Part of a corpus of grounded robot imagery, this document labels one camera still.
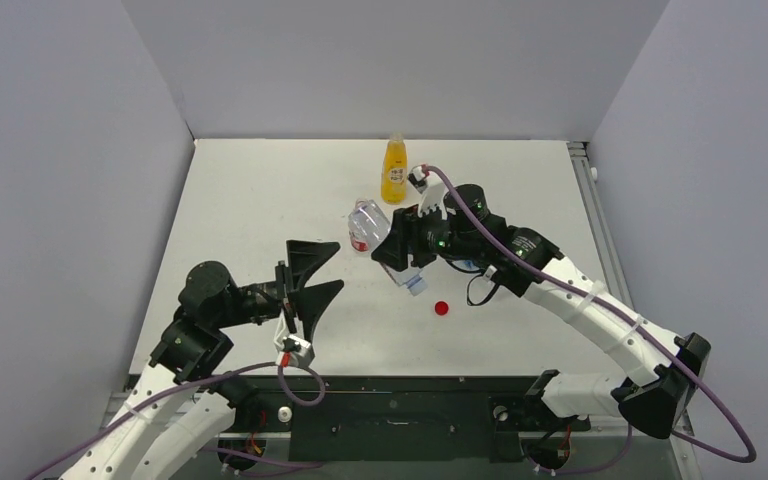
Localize clear bottle red label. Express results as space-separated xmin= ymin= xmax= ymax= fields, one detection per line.
xmin=348 ymin=199 xmax=390 ymax=253

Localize yellow juice bottle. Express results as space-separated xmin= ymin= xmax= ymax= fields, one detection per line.
xmin=380 ymin=133 xmax=408 ymax=205

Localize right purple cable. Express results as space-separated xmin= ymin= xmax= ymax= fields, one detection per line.
xmin=420 ymin=165 xmax=758 ymax=464

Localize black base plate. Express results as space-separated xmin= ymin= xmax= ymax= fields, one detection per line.
xmin=208 ymin=375 xmax=568 ymax=463

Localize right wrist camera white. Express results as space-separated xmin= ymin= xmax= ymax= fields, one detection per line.
xmin=408 ymin=164 xmax=448 ymax=217

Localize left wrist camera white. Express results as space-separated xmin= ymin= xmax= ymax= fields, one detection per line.
xmin=273 ymin=314 xmax=315 ymax=368

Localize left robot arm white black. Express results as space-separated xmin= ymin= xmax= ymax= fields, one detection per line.
xmin=61 ymin=240 xmax=344 ymax=479

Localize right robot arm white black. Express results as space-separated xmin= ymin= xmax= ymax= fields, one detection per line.
xmin=370 ymin=184 xmax=711 ymax=439

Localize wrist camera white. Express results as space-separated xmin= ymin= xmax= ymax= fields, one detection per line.
xmin=408 ymin=164 xmax=448 ymax=217
xmin=273 ymin=314 xmax=315 ymax=368

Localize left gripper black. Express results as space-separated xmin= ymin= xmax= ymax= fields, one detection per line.
xmin=215 ymin=241 xmax=345 ymax=341

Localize aluminium frame rail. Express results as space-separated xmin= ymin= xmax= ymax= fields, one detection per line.
xmin=567 ymin=142 xmax=634 ymax=308

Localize clear water bottle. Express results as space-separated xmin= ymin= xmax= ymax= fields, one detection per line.
xmin=383 ymin=265 xmax=428 ymax=296

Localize red bottle cap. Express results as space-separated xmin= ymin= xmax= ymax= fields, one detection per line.
xmin=434 ymin=301 xmax=450 ymax=316

